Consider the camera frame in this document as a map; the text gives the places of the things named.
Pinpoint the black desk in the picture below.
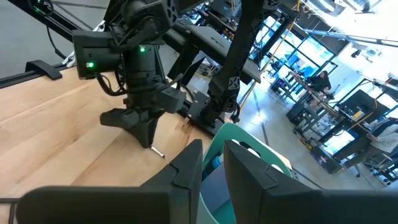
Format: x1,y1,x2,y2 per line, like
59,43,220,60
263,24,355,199
161,24,262,85

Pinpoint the person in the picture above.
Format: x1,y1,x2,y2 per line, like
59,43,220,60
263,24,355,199
369,118,398,156
307,70,333,94

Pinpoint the black paintbrush silver ferrule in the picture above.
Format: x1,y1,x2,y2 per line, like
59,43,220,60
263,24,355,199
149,146,166,159

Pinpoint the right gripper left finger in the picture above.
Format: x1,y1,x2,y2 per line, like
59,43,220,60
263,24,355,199
17,139,203,224

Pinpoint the large violet-blue paint bottle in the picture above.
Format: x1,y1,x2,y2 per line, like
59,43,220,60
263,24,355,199
200,164,233,214

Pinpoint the cluttered workbench row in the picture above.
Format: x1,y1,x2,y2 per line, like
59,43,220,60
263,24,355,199
285,71,398,187

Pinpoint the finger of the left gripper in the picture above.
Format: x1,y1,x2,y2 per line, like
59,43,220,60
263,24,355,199
148,110,165,147
99,108,150,149

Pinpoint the teal plastic bin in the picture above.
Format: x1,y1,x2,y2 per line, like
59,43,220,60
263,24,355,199
196,122,294,224

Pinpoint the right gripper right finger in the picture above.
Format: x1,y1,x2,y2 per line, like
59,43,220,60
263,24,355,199
223,139,398,224

